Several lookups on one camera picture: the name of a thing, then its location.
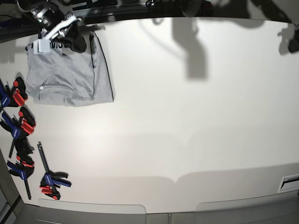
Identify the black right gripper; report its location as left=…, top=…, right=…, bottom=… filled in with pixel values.
left=32, top=7, right=87, bottom=53

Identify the grey T-shirt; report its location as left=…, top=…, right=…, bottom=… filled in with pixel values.
left=25, top=31, right=114, bottom=107

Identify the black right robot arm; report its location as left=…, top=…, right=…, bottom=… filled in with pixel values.
left=16, top=0, right=87, bottom=54

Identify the blue red bar clamp top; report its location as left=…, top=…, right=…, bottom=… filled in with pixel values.
left=0, top=77, right=28, bottom=111

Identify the blue red bar clamp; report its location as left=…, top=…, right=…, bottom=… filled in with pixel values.
left=37, top=142, right=71, bottom=200
left=0, top=77, right=28, bottom=111
left=0, top=106, right=36, bottom=158
left=7, top=153, right=35, bottom=200

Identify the white label plate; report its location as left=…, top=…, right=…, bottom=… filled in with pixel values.
left=278, top=174, right=299, bottom=193

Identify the blue red bar clamp right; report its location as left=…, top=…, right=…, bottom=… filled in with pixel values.
left=37, top=142, right=71, bottom=200

